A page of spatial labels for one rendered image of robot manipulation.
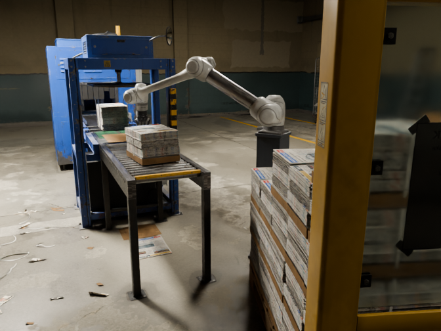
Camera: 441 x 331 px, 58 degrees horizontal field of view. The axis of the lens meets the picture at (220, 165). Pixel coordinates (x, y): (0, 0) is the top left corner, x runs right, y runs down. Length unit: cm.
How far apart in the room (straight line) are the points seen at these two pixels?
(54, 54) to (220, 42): 701
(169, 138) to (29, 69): 854
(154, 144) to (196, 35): 927
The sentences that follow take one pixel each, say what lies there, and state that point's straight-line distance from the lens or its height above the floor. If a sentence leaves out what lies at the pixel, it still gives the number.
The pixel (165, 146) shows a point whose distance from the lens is 285.
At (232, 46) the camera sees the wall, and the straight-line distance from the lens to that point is 1238.
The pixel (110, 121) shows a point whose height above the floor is 90.
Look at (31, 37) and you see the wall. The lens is 1119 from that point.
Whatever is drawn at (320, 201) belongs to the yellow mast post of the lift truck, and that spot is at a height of 120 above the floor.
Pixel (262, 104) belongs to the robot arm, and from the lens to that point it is 271.
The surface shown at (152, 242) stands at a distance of 354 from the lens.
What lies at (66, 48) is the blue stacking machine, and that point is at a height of 172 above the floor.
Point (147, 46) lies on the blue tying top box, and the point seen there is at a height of 165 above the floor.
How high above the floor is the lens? 147
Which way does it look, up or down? 14 degrees down
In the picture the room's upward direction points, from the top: straight up
